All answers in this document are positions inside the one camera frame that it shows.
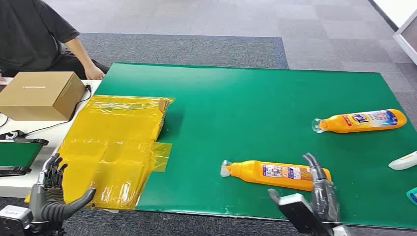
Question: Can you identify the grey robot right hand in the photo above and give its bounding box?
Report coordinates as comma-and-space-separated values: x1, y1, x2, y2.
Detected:
268, 153, 341, 226

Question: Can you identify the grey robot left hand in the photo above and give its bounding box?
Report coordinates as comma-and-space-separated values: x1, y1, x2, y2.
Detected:
29, 153, 97, 226

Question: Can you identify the orange bottle with white label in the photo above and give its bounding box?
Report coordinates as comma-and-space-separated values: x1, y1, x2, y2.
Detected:
220, 160, 332, 192

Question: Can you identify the orange bottle with Tide label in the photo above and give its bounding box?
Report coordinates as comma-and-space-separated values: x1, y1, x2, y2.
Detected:
311, 109, 408, 134

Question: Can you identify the white plastic bottle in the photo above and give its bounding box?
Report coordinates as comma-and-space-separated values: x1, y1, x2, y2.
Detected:
388, 150, 417, 171

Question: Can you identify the black device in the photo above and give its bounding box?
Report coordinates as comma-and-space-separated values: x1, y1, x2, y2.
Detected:
0, 130, 26, 141

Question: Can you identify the yellow taped cardboard sheet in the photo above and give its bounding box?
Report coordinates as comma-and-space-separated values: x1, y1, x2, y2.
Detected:
24, 95, 174, 211

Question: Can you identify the teal packet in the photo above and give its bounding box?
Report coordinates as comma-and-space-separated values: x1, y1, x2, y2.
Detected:
406, 187, 417, 206

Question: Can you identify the brown cardboard box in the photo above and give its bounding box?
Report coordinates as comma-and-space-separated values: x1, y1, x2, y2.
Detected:
0, 71, 87, 121

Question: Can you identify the green table mat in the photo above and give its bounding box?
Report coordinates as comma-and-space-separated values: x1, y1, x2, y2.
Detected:
94, 62, 417, 229

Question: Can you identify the person's hand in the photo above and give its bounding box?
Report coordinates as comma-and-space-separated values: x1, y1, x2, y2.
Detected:
84, 63, 106, 81

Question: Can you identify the person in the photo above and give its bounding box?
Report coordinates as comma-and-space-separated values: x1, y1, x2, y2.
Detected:
0, 0, 111, 81

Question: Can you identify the white framed board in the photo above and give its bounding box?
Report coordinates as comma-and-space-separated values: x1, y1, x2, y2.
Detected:
392, 9, 417, 66

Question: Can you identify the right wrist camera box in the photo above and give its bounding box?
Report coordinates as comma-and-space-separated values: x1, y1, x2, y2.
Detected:
277, 193, 329, 236

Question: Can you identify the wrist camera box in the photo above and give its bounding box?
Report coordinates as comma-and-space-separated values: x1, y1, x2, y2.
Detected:
277, 193, 329, 236
0, 205, 34, 236

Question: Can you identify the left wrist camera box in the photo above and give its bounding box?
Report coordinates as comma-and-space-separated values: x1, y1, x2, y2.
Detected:
0, 205, 34, 236

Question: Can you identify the black cable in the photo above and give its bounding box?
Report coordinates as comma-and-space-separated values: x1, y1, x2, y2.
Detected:
19, 85, 92, 137

